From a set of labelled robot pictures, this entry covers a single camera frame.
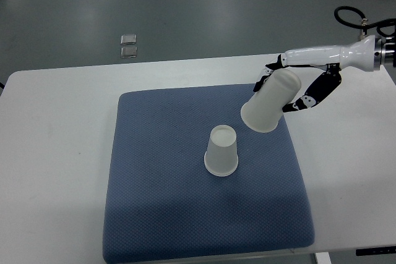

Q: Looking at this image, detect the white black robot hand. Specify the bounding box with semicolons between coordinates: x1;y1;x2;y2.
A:
253;35;376;113

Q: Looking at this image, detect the white paper cup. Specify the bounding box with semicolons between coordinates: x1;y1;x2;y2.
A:
241;69;301;133
204;125;239;177

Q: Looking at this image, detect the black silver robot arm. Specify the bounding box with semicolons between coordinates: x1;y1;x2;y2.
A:
253;35;395;113

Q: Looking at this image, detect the lower metal floor plate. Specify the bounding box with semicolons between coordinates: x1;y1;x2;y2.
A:
121;46;137;58

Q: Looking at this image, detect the metal floor plate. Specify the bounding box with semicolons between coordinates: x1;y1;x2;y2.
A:
121;46;137;58
120;33;137;45

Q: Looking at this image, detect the upper metal floor plate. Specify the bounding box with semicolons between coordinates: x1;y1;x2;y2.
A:
120;33;137;45

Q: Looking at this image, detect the blue fabric cushion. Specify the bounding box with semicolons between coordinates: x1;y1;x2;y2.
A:
103;84;315;263

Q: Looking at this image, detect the white table leg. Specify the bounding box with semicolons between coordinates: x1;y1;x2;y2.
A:
314;252;332;264

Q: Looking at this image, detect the black desk control panel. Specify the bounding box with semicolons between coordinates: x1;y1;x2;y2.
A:
355;246;396;257

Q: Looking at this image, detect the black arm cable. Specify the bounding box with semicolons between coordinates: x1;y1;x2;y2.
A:
334;6;396;38

